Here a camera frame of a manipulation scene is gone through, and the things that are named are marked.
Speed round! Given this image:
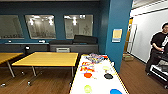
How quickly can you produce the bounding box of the small green bowl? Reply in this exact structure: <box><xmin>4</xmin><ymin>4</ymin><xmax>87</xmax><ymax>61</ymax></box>
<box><xmin>83</xmin><ymin>84</ymin><xmax>93</xmax><ymax>94</ymax></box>

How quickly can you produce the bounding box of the yellow gaming table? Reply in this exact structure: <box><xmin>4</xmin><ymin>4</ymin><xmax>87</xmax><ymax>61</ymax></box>
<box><xmin>68</xmin><ymin>53</ymin><xmax>130</xmax><ymax>94</ymax></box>

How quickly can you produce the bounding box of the grey clear bowl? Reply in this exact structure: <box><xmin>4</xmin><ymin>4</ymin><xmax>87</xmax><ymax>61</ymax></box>
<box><xmin>85</xmin><ymin>53</ymin><xmax>106</xmax><ymax>64</ymax></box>

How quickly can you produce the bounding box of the grey white rectangular panel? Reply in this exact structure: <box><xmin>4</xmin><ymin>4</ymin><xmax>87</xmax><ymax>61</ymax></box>
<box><xmin>56</xmin><ymin>47</ymin><xmax>71</xmax><ymax>54</ymax></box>

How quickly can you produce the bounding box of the interior glass window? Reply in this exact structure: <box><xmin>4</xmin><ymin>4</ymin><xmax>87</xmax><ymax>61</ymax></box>
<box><xmin>0</xmin><ymin>14</ymin><xmax>25</xmax><ymax>40</ymax></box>
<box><xmin>63</xmin><ymin>13</ymin><xmax>95</xmax><ymax>40</ymax></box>
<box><xmin>24</xmin><ymin>13</ymin><xmax>57</xmax><ymax>40</ymax></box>

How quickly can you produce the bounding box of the small red table item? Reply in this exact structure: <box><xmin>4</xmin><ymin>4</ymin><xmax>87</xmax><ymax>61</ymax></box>
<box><xmin>101</xmin><ymin>54</ymin><xmax>109</xmax><ymax>60</ymax></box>

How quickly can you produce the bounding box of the orange round paddle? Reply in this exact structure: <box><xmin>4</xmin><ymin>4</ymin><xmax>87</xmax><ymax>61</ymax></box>
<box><xmin>83</xmin><ymin>72</ymin><xmax>94</xmax><ymax>79</ymax></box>

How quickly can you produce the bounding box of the small yellow table item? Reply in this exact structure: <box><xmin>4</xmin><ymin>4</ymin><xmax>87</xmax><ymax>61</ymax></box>
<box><xmin>102</xmin><ymin>65</ymin><xmax>111</xmax><ymax>72</ymax></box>

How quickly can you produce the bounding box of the small black table item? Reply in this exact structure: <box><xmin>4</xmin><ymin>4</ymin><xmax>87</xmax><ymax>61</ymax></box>
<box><xmin>103</xmin><ymin>73</ymin><xmax>114</xmax><ymax>81</ymax></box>

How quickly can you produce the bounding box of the small white sill object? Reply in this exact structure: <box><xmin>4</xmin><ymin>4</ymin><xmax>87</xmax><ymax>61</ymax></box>
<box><xmin>37</xmin><ymin>39</ymin><xmax>47</xmax><ymax>44</ymax></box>

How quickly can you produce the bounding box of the woven floor basket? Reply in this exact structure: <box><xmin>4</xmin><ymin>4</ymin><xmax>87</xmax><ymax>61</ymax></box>
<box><xmin>122</xmin><ymin>53</ymin><xmax>135</xmax><ymax>63</ymax></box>

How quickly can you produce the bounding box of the person in black shirt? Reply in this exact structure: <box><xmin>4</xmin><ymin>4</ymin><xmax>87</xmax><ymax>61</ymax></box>
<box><xmin>145</xmin><ymin>22</ymin><xmax>168</xmax><ymax>76</ymax></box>

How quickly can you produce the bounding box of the dark wall bench sofa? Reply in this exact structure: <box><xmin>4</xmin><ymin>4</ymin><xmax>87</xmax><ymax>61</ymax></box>
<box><xmin>0</xmin><ymin>34</ymin><xmax>100</xmax><ymax>55</ymax></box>

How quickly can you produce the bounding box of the framed beige wall picture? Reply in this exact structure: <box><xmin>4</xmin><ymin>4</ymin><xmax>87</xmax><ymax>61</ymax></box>
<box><xmin>111</xmin><ymin>28</ymin><xmax>123</xmax><ymax>44</ymax></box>

